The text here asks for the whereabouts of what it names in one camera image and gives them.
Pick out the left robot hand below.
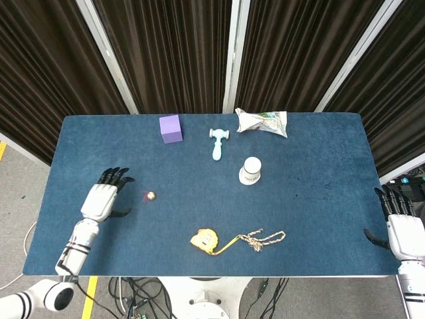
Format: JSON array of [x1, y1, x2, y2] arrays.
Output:
[[80, 166, 135, 223]]

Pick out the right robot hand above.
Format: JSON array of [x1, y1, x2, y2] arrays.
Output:
[[363, 185, 425, 262]]

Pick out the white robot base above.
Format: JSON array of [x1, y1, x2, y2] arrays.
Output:
[[158, 276, 253, 319]]

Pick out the black equipment with teal lights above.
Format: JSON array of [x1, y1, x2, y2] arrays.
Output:
[[381, 167, 425, 213]]

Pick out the yellow floor tape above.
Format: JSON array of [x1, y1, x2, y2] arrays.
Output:
[[80, 276, 100, 319]]

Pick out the purple foam cube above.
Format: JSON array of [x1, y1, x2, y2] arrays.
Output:
[[159, 114, 184, 144]]

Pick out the blue table mat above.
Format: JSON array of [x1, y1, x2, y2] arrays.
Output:
[[21, 112, 403, 277]]

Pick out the yellow tape measure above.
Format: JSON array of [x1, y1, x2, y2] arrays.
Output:
[[190, 227, 248, 256]]

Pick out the light blue toy hammer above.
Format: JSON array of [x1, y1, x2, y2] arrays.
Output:
[[209, 128, 231, 162]]

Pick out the white cylindrical cup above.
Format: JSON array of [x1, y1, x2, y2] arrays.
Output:
[[238, 156, 262, 185]]

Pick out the dark brown curtain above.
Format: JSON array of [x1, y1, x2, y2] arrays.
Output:
[[0, 0, 425, 177]]

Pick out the crumpled printed snack bag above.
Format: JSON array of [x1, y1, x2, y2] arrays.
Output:
[[234, 107, 288, 138]]

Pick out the white floor cable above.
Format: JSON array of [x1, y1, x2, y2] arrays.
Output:
[[0, 220, 38, 290]]

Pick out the black floor cables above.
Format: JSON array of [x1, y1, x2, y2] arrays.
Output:
[[66, 274, 290, 319]]

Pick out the braided beige rope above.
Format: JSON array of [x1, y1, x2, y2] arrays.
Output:
[[239, 227, 286, 253]]

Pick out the white partition frame post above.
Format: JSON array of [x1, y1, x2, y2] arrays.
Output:
[[313, 0, 406, 113], [221, 0, 251, 114], [74, 0, 139, 115]]

